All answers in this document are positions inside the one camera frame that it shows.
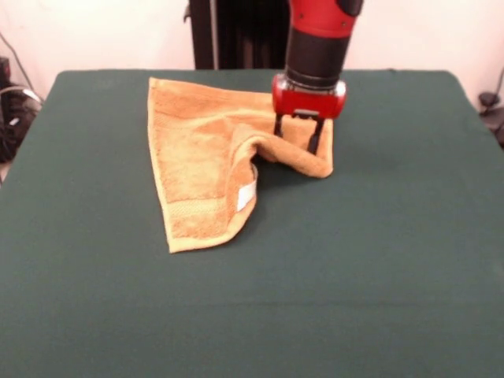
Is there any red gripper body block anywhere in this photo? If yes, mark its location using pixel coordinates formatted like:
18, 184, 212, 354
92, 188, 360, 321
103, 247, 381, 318
271, 72, 348, 120

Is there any tan terry towel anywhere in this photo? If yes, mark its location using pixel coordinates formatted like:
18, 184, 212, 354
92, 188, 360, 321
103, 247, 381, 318
147, 76, 335, 254

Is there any tall black stand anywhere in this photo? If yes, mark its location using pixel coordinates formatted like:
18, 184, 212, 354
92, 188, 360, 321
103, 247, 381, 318
190, 0, 292, 71

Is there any dark green table cloth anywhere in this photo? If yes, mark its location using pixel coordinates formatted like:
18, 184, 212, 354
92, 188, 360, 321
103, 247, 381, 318
0, 69, 504, 378

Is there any black stand base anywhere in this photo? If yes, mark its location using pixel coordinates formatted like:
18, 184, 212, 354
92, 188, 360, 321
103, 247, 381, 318
477, 91, 504, 150
0, 80, 43, 165

